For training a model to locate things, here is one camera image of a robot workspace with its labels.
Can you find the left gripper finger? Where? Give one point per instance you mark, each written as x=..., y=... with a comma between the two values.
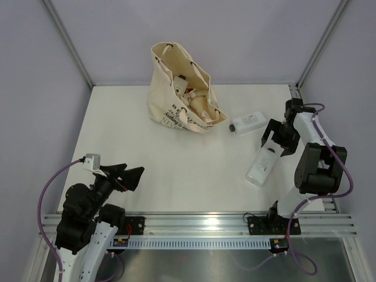
x=131, y=178
x=114, y=171

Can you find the left aluminium frame post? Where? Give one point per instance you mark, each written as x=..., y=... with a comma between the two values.
x=67, y=41

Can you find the white slotted cable duct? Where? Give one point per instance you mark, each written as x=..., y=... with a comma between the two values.
x=197, y=243

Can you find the aluminium frame post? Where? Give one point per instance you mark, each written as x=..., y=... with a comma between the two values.
x=323, y=41
x=67, y=41

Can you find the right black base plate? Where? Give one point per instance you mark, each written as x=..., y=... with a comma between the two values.
x=265, y=226

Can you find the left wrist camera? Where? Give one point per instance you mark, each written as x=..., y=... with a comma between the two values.
x=91, y=163

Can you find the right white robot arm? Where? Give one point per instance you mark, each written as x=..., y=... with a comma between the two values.
x=321, y=165

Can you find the white rectangular bottle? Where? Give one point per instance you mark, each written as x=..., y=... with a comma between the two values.
x=262, y=166

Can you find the aluminium mounting rail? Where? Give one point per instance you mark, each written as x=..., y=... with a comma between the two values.
x=234, y=224

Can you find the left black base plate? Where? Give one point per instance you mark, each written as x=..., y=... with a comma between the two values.
x=134, y=224

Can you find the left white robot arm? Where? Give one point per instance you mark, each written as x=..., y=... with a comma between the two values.
x=89, y=223

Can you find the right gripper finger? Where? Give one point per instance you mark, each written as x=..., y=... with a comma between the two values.
x=287, y=149
x=273, y=127

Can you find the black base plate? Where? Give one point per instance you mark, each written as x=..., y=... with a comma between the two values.
x=134, y=224
x=265, y=226

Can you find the white bottle with dark cap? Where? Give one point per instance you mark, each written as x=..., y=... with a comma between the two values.
x=247, y=123

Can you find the right aluminium frame post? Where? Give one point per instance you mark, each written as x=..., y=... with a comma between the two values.
x=323, y=41

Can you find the cream pump lotion bottle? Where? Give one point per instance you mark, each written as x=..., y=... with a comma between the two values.
x=199, y=105

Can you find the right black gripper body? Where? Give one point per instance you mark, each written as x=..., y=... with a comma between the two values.
x=288, y=136

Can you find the cream canvas tote bag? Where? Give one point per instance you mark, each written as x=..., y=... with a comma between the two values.
x=170, y=59

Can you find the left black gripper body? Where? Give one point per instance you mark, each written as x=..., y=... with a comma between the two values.
x=104, y=185

